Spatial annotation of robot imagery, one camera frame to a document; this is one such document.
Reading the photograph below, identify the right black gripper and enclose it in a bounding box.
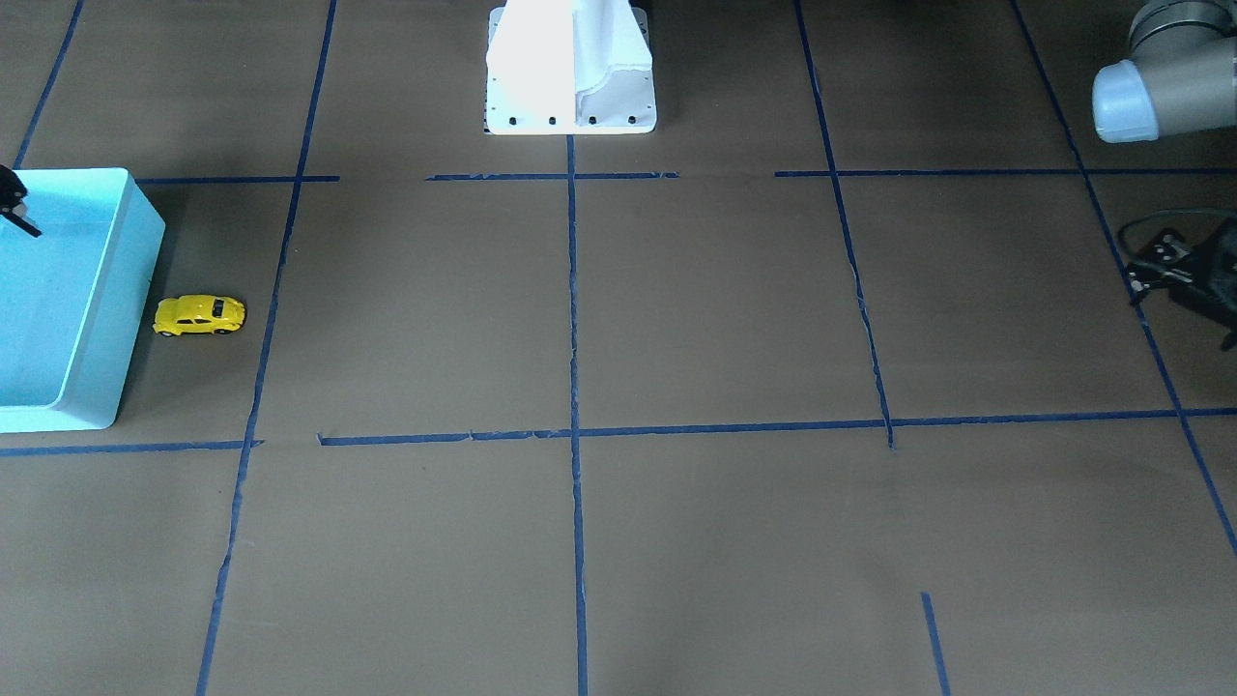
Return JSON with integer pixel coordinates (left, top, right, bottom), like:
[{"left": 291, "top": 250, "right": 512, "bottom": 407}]
[{"left": 1, "top": 164, "right": 43, "bottom": 239}]

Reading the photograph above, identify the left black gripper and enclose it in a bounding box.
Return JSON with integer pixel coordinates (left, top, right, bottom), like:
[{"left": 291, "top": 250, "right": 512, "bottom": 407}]
[{"left": 1126, "top": 218, "right": 1236, "bottom": 351}]

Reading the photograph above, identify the yellow beetle toy car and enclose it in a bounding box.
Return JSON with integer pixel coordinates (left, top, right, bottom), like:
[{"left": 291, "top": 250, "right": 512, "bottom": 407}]
[{"left": 152, "top": 294, "right": 247, "bottom": 336}]

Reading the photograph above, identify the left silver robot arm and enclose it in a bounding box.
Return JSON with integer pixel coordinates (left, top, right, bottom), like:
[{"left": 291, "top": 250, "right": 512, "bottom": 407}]
[{"left": 1092, "top": 1, "right": 1236, "bottom": 351}]

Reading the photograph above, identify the light blue plastic bin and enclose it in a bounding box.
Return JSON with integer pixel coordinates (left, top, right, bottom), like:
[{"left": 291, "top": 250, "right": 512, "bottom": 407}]
[{"left": 1, "top": 167, "right": 166, "bottom": 433}]

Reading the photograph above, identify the brown paper table cover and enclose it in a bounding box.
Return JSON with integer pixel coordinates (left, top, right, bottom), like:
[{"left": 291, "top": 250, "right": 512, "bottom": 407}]
[{"left": 2, "top": 1, "right": 1235, "bottom": 695}]

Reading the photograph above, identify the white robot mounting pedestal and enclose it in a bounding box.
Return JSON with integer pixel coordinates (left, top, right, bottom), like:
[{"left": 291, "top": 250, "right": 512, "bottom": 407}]
[{"left": 482, "top": 1, "right": 658, "bottom": 136}]

